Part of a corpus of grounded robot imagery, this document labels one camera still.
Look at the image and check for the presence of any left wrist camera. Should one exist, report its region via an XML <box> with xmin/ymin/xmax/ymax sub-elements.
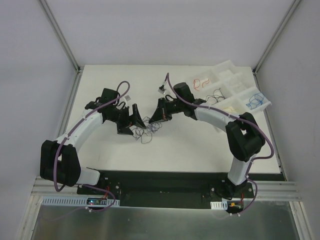
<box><xmin>124</xmin><ymin>95</ymin><xmax>131</xmax><ymax>101</ymax></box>

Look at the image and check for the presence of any brown wire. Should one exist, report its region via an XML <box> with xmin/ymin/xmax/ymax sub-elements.
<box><xmin>132</xmin><ymin>126</ymin><xmax>151</xmax><ymax>141</ymax></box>

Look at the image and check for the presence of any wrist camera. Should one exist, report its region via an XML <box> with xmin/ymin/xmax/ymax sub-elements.
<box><xmin>124</xmin><ymin>95</ymin><xmax>131</xmax><ymax>101</ymax></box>
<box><xmin>158</xmin><ymin>85</ymin><xmax>168</xmax><ymax>95</ymax></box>

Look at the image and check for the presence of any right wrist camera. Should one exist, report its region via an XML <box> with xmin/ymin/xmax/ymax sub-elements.
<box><xmin>158</xmin><ymin>85</ymin><xmax>168</xmax><ymax>95</ymax></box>

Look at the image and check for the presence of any red wire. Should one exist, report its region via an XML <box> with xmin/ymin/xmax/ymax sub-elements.
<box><xmin>192</xmin><ymin>77</ymin><xmax>212</xmax><ymax>93</ymax></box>

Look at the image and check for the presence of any white foam compartment tray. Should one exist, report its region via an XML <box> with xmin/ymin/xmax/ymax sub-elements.
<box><xmin>185</xmin><ymin>60</ymin><xmax>272</xmax><ymax>115</ymax></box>

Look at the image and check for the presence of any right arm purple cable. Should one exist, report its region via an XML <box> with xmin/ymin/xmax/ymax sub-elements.
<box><xmin>165</xmin><ymin>72</ymin><xmax>275</xmax><ymax>210</ymax></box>

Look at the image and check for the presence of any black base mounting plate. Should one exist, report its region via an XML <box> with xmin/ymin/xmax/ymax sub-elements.
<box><xmin>77</xmin><ymin>170</ymin><xmax>254</xmax><ymax>209</ymax></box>

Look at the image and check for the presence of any dark blue wire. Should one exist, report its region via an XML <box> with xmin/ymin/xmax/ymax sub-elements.
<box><xmin>246</xmin><ymin>92</ymin><xmax>266</xmax><ymax>111</ymax></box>

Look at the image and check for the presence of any left white cable duct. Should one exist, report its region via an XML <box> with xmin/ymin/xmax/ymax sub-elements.
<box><xmin>42</xmin><ymin>196</ymin><xmax>120</xmax><ymax>208</ymax></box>

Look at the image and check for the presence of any left aluminium frame post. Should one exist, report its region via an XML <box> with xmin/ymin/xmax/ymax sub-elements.
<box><xmin>37</xmin><ymin>0</ymin><xmax>82</xmax><ymax>73</ymax></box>

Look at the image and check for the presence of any white cable duct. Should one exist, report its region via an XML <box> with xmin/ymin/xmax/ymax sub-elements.
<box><xmin>210</xmin><ymin>201</ymin><xmax>228</xmax><ymax>211</ymax></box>
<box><xmin>42</xmin><ymin>196</ymin><xmax>120</xmax><ymax>208</ymax></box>

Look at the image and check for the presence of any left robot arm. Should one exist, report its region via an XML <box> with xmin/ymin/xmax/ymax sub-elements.
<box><xmin>40</xmin><ymin>88</ymin><xmax>146</xmax><ymax>195</ymax></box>

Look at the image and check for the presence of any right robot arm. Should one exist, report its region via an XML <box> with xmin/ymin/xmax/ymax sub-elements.
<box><xmin>149</xmin><ymin>82</ymin><xmax>266</xmax><ymax>200</ymax></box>

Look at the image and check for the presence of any purple wire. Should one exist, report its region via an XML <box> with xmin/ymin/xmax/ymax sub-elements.
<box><xmin>132</xmin><ymin>122</ymin><xmax>163</xmax><ymax>145</ymax></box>

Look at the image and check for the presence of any black wire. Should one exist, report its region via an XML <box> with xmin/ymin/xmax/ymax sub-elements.
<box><xmin>204</xmin><ymin>87</ymin><xmax>227</xmax><ymax>105</ymax></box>

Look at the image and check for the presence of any right white cable duct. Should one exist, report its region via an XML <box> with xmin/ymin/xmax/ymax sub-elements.
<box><xmin>210</xmin><ymin>201</ymin><xmax>228</xmax><ymax>211</ymax></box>

